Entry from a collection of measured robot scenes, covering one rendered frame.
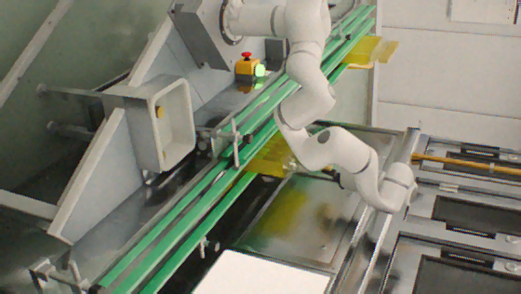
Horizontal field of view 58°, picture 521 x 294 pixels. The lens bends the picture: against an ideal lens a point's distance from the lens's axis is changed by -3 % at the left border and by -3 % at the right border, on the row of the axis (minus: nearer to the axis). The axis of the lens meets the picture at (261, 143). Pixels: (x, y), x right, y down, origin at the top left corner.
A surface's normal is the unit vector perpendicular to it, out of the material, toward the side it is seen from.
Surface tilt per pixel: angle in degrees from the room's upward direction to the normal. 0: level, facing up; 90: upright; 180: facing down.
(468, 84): 90
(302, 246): 90
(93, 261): 90
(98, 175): 0
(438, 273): 90
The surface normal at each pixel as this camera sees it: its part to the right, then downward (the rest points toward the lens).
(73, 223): 0.91, 0.15
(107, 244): -0.06, -0.88
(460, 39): -0.42, 0.46
